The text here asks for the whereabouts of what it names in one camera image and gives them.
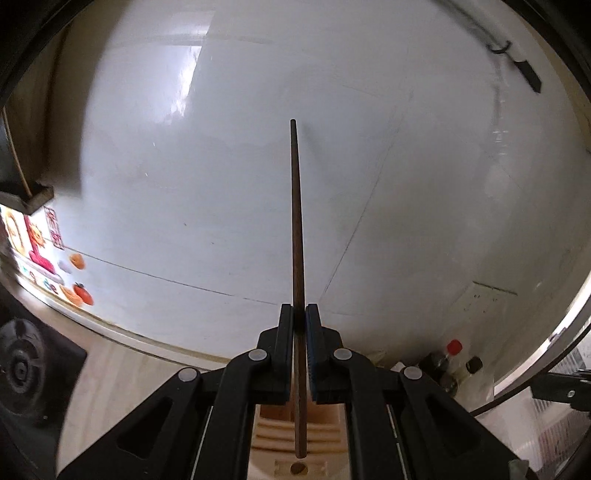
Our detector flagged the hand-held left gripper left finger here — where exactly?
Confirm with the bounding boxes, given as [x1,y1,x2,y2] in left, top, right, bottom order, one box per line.
[58,304,296,480]

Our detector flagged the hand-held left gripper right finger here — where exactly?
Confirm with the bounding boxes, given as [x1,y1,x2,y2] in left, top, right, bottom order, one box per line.
[305,303,539,480]

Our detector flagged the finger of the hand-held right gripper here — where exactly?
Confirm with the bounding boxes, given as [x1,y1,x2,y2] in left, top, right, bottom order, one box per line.
[531,369,591,411]

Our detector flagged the dark wooden chopstick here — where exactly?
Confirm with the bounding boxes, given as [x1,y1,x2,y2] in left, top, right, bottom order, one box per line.
[289,119,309,459]

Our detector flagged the beige utensil holder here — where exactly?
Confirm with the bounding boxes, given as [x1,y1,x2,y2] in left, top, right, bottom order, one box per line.
[247,401,354,480]

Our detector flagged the black cap sauce bottle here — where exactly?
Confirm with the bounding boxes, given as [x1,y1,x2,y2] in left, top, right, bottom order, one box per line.
[441,356,484,398]

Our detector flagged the red cap dark bottle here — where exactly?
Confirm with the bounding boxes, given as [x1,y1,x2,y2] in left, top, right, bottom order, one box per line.
[418,339,464,376]

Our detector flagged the colourful wall stickers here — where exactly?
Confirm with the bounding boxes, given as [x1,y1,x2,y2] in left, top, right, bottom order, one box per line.
[0,205,95,308]

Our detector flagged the white bar with black handle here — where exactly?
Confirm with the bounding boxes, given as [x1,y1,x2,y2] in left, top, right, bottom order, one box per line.
[512,58,542,93]

